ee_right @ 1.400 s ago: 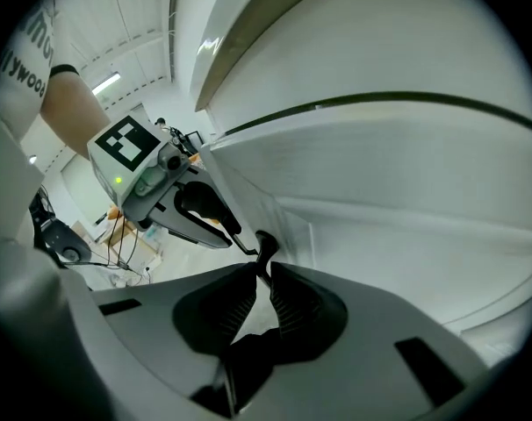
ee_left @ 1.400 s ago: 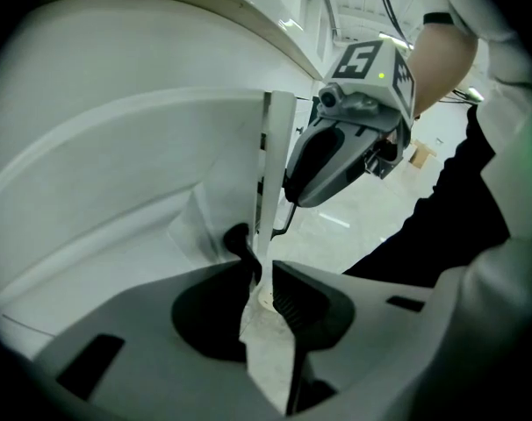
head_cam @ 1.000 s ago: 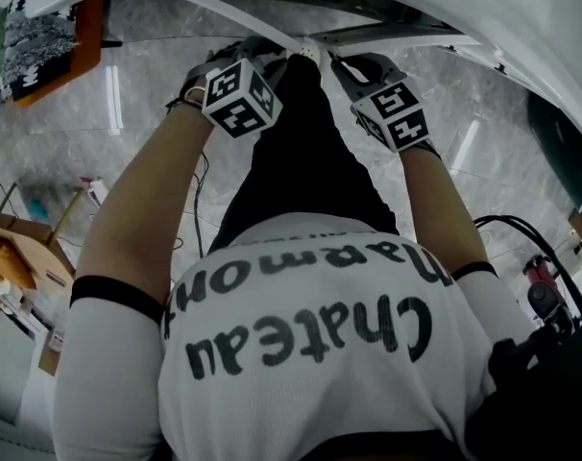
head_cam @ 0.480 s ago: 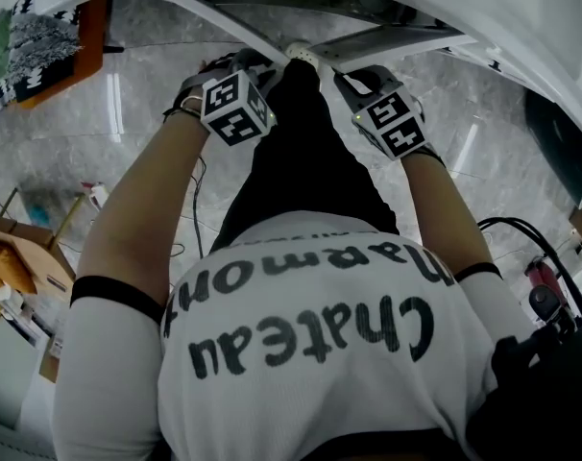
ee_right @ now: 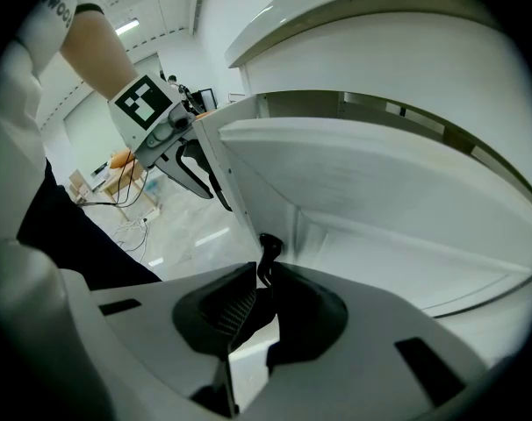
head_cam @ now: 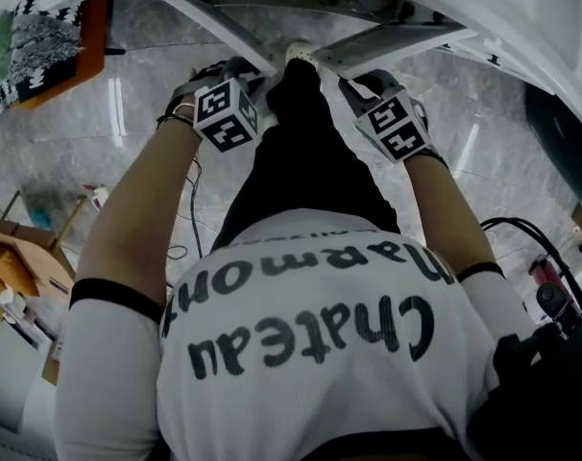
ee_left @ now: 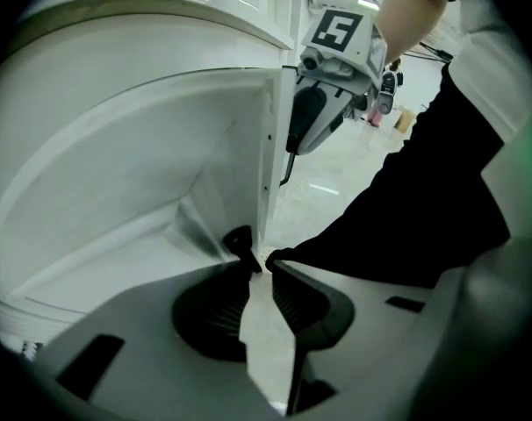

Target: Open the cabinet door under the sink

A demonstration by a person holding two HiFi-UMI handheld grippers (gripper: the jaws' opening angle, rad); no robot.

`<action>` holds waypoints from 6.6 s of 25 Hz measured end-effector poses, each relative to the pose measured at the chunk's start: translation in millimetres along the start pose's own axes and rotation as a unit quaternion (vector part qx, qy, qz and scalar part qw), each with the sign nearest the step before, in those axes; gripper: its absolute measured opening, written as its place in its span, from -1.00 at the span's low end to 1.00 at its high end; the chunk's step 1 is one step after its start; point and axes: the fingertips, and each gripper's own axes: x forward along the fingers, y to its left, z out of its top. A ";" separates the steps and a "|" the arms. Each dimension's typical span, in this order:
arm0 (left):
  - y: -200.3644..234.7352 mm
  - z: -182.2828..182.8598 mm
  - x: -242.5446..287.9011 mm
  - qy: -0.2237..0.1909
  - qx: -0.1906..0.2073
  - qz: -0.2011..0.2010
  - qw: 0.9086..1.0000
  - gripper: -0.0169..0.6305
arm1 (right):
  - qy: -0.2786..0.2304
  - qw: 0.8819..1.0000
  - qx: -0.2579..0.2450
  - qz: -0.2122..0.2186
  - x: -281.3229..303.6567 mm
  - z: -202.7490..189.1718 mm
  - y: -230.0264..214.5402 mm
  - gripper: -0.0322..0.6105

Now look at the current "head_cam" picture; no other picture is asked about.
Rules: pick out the black waist bag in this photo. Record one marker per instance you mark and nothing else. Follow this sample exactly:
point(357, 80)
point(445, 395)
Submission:
point(536, 401)

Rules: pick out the black white striped blanket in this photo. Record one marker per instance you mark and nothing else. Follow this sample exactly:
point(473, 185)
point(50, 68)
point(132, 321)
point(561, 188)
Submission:
point(41, 79)

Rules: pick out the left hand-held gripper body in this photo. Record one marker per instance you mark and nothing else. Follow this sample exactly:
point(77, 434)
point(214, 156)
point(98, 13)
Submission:
point(224, 118)

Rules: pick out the person's left hand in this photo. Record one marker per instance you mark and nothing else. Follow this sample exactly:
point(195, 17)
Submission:
point(185, 89)

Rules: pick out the silver bangle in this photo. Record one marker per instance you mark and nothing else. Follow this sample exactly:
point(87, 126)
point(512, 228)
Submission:
point(184, 110)

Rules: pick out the pink plastic object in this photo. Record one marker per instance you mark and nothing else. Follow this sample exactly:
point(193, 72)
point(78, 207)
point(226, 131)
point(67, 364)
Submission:
point(543, 269)

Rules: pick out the dark wristband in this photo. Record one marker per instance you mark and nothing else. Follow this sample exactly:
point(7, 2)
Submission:
point(428, 157)

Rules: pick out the orange sofa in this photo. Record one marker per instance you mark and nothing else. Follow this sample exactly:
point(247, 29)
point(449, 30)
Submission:
point(91, 41)

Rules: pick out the black action camera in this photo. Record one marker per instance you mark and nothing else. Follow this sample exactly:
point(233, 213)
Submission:
point(557, 305)

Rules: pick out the wooden stool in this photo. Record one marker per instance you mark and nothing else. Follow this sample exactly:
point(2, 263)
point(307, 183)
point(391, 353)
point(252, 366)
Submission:
point(31, 243)

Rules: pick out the person's black trousers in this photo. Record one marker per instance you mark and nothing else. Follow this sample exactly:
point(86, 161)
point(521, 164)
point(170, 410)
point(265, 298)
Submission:
point(310, 161)

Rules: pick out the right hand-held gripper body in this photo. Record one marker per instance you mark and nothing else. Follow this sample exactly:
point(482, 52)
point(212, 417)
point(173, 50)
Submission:
point(392, 128)

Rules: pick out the red and white object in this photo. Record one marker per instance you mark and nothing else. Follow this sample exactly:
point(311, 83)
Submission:
point(96, 196)

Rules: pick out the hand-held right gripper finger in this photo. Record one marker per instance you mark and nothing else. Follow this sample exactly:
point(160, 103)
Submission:
point(352, 95)

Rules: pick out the person's right forearm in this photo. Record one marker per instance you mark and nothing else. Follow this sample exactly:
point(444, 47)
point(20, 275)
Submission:
point(444, 209)

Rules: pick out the person's left forearm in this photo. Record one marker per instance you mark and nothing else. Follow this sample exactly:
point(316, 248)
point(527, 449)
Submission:
point(128, 209)

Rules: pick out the person's white shirt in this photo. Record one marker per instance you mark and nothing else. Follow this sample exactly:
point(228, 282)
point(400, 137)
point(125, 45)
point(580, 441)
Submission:
point(296, 353)

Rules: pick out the small teal object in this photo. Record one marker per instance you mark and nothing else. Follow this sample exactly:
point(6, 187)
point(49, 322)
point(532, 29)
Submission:
point(40, 216)

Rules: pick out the grey fuzzy blanket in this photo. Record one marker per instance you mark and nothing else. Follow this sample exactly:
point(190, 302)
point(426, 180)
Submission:
point(46, 41)

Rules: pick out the person's white shoe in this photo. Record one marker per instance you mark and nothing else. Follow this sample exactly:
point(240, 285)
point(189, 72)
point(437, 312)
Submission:
point(301, 53)

